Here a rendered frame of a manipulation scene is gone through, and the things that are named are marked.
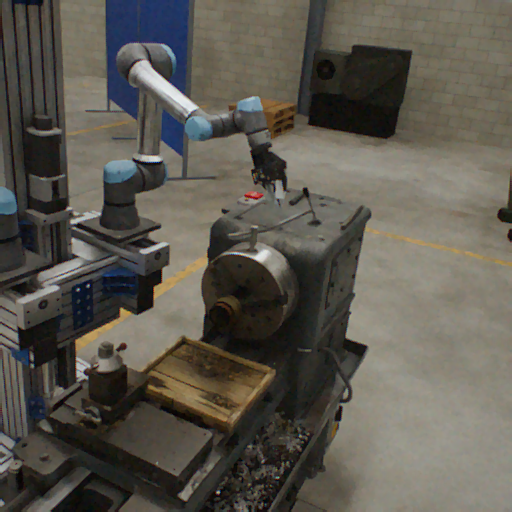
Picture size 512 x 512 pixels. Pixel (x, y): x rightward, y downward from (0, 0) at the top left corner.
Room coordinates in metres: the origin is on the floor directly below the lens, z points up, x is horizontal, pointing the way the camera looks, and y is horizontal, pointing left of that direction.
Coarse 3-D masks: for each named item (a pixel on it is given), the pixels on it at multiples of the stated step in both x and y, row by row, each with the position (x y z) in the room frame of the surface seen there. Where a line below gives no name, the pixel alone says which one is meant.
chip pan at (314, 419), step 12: (348, 360) 2.13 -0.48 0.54; (360, 360) 2.14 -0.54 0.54; (336, 372) 2.03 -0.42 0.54; (348, 372) 2.04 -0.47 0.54; (336, 384) 1.94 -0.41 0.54; (324, 396) 1.85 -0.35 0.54; (336, 396) 1.86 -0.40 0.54; (312, 408) 1.77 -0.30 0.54; (324, 408) 1.78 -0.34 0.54; (312, 420) 1.70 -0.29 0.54
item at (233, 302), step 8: (224, 296) 1.54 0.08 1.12; (232, 296) 1.54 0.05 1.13; (216, 304) 1.50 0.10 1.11; (224, 304) 1.50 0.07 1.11; (232, 304) 1.51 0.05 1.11; (216, 312) 1.52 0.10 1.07; (224, 312) 1.48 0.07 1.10; (232, 312) 1.50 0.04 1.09; (240, 312) 1.52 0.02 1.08; (216, 320) 1.50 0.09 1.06; (224, 320) 1.51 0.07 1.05; (232, 320) 1.50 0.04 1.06
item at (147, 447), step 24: (48, 408) 1.15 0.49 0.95; (72, 408) 1.14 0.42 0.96; (144, 408) 1.16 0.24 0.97; (72, 432) 1.09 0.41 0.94; (120, 432) 1.07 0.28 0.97; (144, 432) 1.08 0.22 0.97; (168, 432) 1.08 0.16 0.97; (192, 432) 1.09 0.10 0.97; (120, 456) 1.02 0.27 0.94; (144, 456) 1.00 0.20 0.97; (168, 456) 1.01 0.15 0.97; (192, 456) 1.01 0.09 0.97; (168, 480) 0.96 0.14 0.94
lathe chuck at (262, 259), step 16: (224, 256) 1.65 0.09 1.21; (240, 256) 1.63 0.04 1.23; (256, 256) 1.62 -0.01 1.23; (272, 256) 1.66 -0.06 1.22; (208, 272) 1.67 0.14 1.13; (240, 272) 1.62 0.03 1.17; (256, 272) 1.60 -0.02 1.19; (272, 272) 1.58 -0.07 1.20; (288, 272) 1.64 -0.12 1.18; (208, 288) 1.67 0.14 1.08; (240, 288) 1.71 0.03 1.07; (256, 288) 1.60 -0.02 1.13; (272, 288) 1.57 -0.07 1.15; (288, 288) 1.60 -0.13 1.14; (208, 304) 1.67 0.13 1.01; (288, 304) 1.58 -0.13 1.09; (240, 320) 1.62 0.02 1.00; (256, 320) 1.59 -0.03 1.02; (272, 320) 1.57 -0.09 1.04; (240, 336) 1.61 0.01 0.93; (256, 336) 1.59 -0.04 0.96
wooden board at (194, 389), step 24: (168, 360) 1.50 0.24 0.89; (192, 360) 1.52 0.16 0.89; (216, 360) 1.53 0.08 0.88; (240, 360) 1.52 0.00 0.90; (168, 384) 1.38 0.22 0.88; (192, 384) 1.39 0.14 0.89; (216, 384) 1.41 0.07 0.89; (240, 384) 1.42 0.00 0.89; (264, 384) 1.41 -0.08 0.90; (192, 408) 1.27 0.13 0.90; (216, 408) 1.29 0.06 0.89; (240, 408) 1.28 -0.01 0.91
